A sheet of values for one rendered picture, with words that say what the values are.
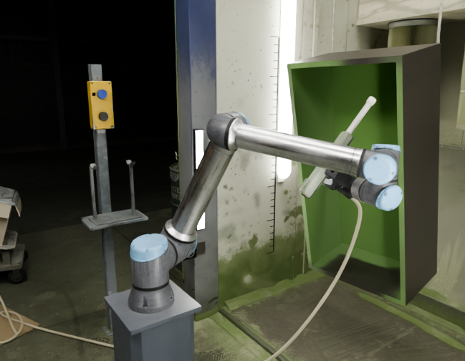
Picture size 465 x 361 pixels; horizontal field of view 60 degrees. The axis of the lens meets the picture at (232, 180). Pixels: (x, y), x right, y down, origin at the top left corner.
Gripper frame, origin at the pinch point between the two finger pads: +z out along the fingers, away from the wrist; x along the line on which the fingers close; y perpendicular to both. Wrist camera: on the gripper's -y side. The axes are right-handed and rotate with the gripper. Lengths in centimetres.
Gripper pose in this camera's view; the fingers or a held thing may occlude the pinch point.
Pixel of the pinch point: (324, 174)
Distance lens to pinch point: 168.8
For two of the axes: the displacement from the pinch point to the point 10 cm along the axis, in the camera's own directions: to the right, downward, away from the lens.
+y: 7.5, 5.1, 4.1
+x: 5.5, -8.3, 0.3
